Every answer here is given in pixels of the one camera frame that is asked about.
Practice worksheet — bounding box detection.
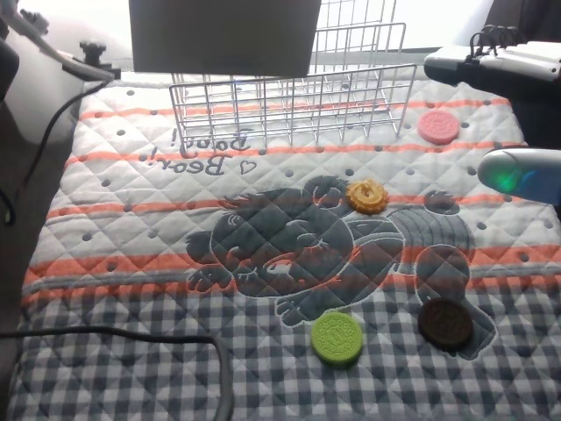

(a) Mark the pink toy sandwich cookie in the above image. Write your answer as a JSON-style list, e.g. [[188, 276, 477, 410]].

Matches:
[[416, 109, 460, 145]]

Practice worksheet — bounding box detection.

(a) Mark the white and black right hand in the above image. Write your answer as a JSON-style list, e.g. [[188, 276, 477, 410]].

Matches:
[[423, 24, 561, 203]]

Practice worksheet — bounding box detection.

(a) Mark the white wire rack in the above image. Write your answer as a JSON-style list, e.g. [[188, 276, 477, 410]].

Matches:
[[168, 0, 417, 148]]

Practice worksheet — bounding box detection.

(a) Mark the brown toy sandwich cookie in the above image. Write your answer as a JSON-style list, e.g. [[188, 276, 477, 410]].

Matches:
[[416, 297, 475, 352]]

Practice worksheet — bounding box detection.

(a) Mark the grey quilt with printed bear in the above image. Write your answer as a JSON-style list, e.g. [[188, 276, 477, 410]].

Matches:
[[6, 47, 561, 421]]

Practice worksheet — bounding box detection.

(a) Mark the green toy sandwich cookie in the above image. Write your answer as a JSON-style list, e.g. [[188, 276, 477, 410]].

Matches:
[[309, 310, 365, 368]]

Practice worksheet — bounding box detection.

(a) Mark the yellow toy butter cookie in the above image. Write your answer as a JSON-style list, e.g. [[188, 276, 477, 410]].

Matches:
[[345, 178, 390, 215]]

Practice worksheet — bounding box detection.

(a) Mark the white and black left hand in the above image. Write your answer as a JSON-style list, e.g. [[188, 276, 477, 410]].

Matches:
[[0, 8, 123, 148]]

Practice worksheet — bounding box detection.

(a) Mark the beige book with black characters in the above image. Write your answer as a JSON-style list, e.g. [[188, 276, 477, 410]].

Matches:
[[128, 0, 323, 76]]

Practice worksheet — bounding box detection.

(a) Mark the black cable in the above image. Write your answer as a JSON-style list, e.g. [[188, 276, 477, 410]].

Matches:
[[0, 74, 116, 227], [0, 325, 236, 421]]

